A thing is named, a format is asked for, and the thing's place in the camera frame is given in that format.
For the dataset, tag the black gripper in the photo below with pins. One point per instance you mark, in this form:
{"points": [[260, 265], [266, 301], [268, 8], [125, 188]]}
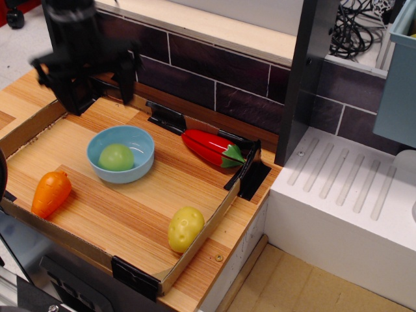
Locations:
{"points": [[80, 50]]}

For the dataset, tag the green toy pear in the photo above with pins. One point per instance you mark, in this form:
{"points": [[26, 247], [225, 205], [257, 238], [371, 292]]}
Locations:
{"points": [[116, 157]]}

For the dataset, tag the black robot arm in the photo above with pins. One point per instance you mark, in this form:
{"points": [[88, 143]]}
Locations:
{"points": [[78, 9]]}

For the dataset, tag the light blue plastic bowl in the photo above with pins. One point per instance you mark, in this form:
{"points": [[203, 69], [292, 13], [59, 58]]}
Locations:
{"points": [[136, 139]]}

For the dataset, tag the orange toy carrot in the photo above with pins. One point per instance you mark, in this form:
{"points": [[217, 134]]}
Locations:
{"points": [[51, 192]]}

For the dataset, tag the red toy chili pepper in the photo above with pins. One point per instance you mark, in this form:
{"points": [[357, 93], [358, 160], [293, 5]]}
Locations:
{"points": [[213, 148]]}

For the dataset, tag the yellow toy potato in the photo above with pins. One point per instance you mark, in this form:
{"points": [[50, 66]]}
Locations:
{"points": [[184, 227]]}

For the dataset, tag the brass screw in countertop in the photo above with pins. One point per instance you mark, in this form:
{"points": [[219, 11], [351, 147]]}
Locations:
{"points": [[219, 258]]}

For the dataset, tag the white toy sink drainboard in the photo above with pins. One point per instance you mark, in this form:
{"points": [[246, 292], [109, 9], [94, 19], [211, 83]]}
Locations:
{"points": [[349, 210]]}

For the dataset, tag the teal plastic bin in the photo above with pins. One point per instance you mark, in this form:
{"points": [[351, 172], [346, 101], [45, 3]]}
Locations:
{"points": [[395, 119]]}

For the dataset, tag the dark grey vertical post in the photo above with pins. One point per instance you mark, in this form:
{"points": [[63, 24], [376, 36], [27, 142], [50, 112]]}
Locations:
{"points": [[317, 21]]}

